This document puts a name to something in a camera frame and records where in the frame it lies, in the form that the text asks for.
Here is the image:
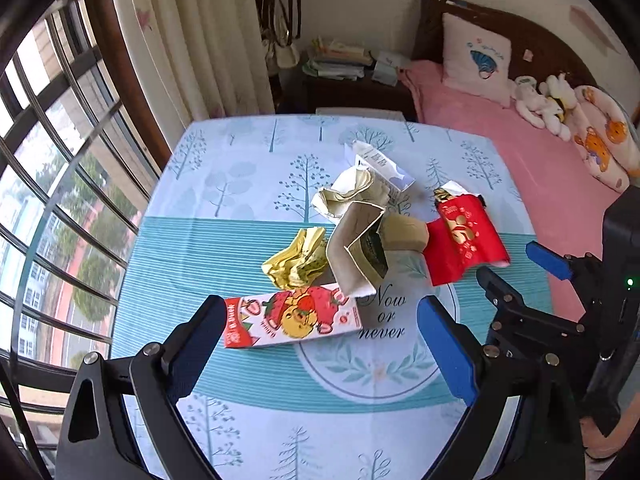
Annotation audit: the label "gold crumpled wrapper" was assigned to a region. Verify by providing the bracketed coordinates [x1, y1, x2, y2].
[262, 226, 328, 288]

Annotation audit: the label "dark wooden headboard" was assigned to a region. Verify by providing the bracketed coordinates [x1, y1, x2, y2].
[412, 0, 601, 91]

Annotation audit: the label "person's right forearm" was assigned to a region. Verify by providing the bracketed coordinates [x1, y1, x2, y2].
[580, 412, 623, 461]

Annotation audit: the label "cream crumpled paper bag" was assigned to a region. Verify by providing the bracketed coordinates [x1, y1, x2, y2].
[311, 167, 388, 223]

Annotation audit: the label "dark wooden nightstand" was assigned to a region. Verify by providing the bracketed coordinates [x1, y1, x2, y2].
[295, 67, 418, 121]

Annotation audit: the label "white chair back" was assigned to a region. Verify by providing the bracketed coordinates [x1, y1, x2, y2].
[316, 107, 406, 121]

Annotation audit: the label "white plush toy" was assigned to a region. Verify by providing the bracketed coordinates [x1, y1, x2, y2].
[512, 76, 571, 142]

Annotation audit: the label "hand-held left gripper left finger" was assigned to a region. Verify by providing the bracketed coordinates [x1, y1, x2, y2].
[55, 295, 228, 480]

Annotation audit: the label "hanging bags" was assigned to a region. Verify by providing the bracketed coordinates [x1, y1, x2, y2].
[255, 0, 303, 76]

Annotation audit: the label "olive brown packet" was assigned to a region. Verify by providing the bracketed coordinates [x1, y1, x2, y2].
[380, 212, 431, 252]

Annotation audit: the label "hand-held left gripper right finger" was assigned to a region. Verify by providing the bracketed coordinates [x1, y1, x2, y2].
[416, 295, 586, 480]

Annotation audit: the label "white cardboard box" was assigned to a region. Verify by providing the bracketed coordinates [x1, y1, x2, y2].
[344, 140, 417, 203]

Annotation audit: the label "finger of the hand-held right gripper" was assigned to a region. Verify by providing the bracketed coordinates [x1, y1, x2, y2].
[477, 266, 586, 356]
[525, 241, 604, 306]

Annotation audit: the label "cream curtain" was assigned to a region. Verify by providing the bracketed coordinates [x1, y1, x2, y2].
[107, 0, 276, 126]

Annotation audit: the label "red packet gold print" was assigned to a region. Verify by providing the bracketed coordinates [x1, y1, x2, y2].
[424, 180, 511, 287]

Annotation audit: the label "pile of books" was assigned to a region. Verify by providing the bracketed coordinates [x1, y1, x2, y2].
[302, 35, 376, 81]

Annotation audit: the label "tissue box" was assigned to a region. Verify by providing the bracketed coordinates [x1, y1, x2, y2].
[371, 50, 412, 86]

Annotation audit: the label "pink bedspread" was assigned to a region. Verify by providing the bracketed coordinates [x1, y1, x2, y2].
[397, 60, 640, 331]

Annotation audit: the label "bear print bolster pillow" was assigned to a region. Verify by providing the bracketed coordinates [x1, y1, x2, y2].
[572, 85, 640, 193]

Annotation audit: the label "tree print tablecloth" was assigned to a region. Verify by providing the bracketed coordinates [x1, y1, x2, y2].
[110, 114, 538, 480]

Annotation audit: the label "strawberry print carton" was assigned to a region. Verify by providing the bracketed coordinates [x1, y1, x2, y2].
[222, 282, 363, 350]

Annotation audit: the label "beige cardboard carton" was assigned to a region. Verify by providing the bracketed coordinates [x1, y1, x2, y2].
[325, 200, 391, 298]

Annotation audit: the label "bee plush toy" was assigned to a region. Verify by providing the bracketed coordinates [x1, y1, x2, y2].
[537, 74, 581, 121]

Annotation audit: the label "window with black grille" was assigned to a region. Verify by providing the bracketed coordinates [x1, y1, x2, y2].
[0, 0, 171, 480]

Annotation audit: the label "white embroidered pillow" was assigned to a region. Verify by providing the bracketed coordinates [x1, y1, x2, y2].
[441, 12, 513, 108]

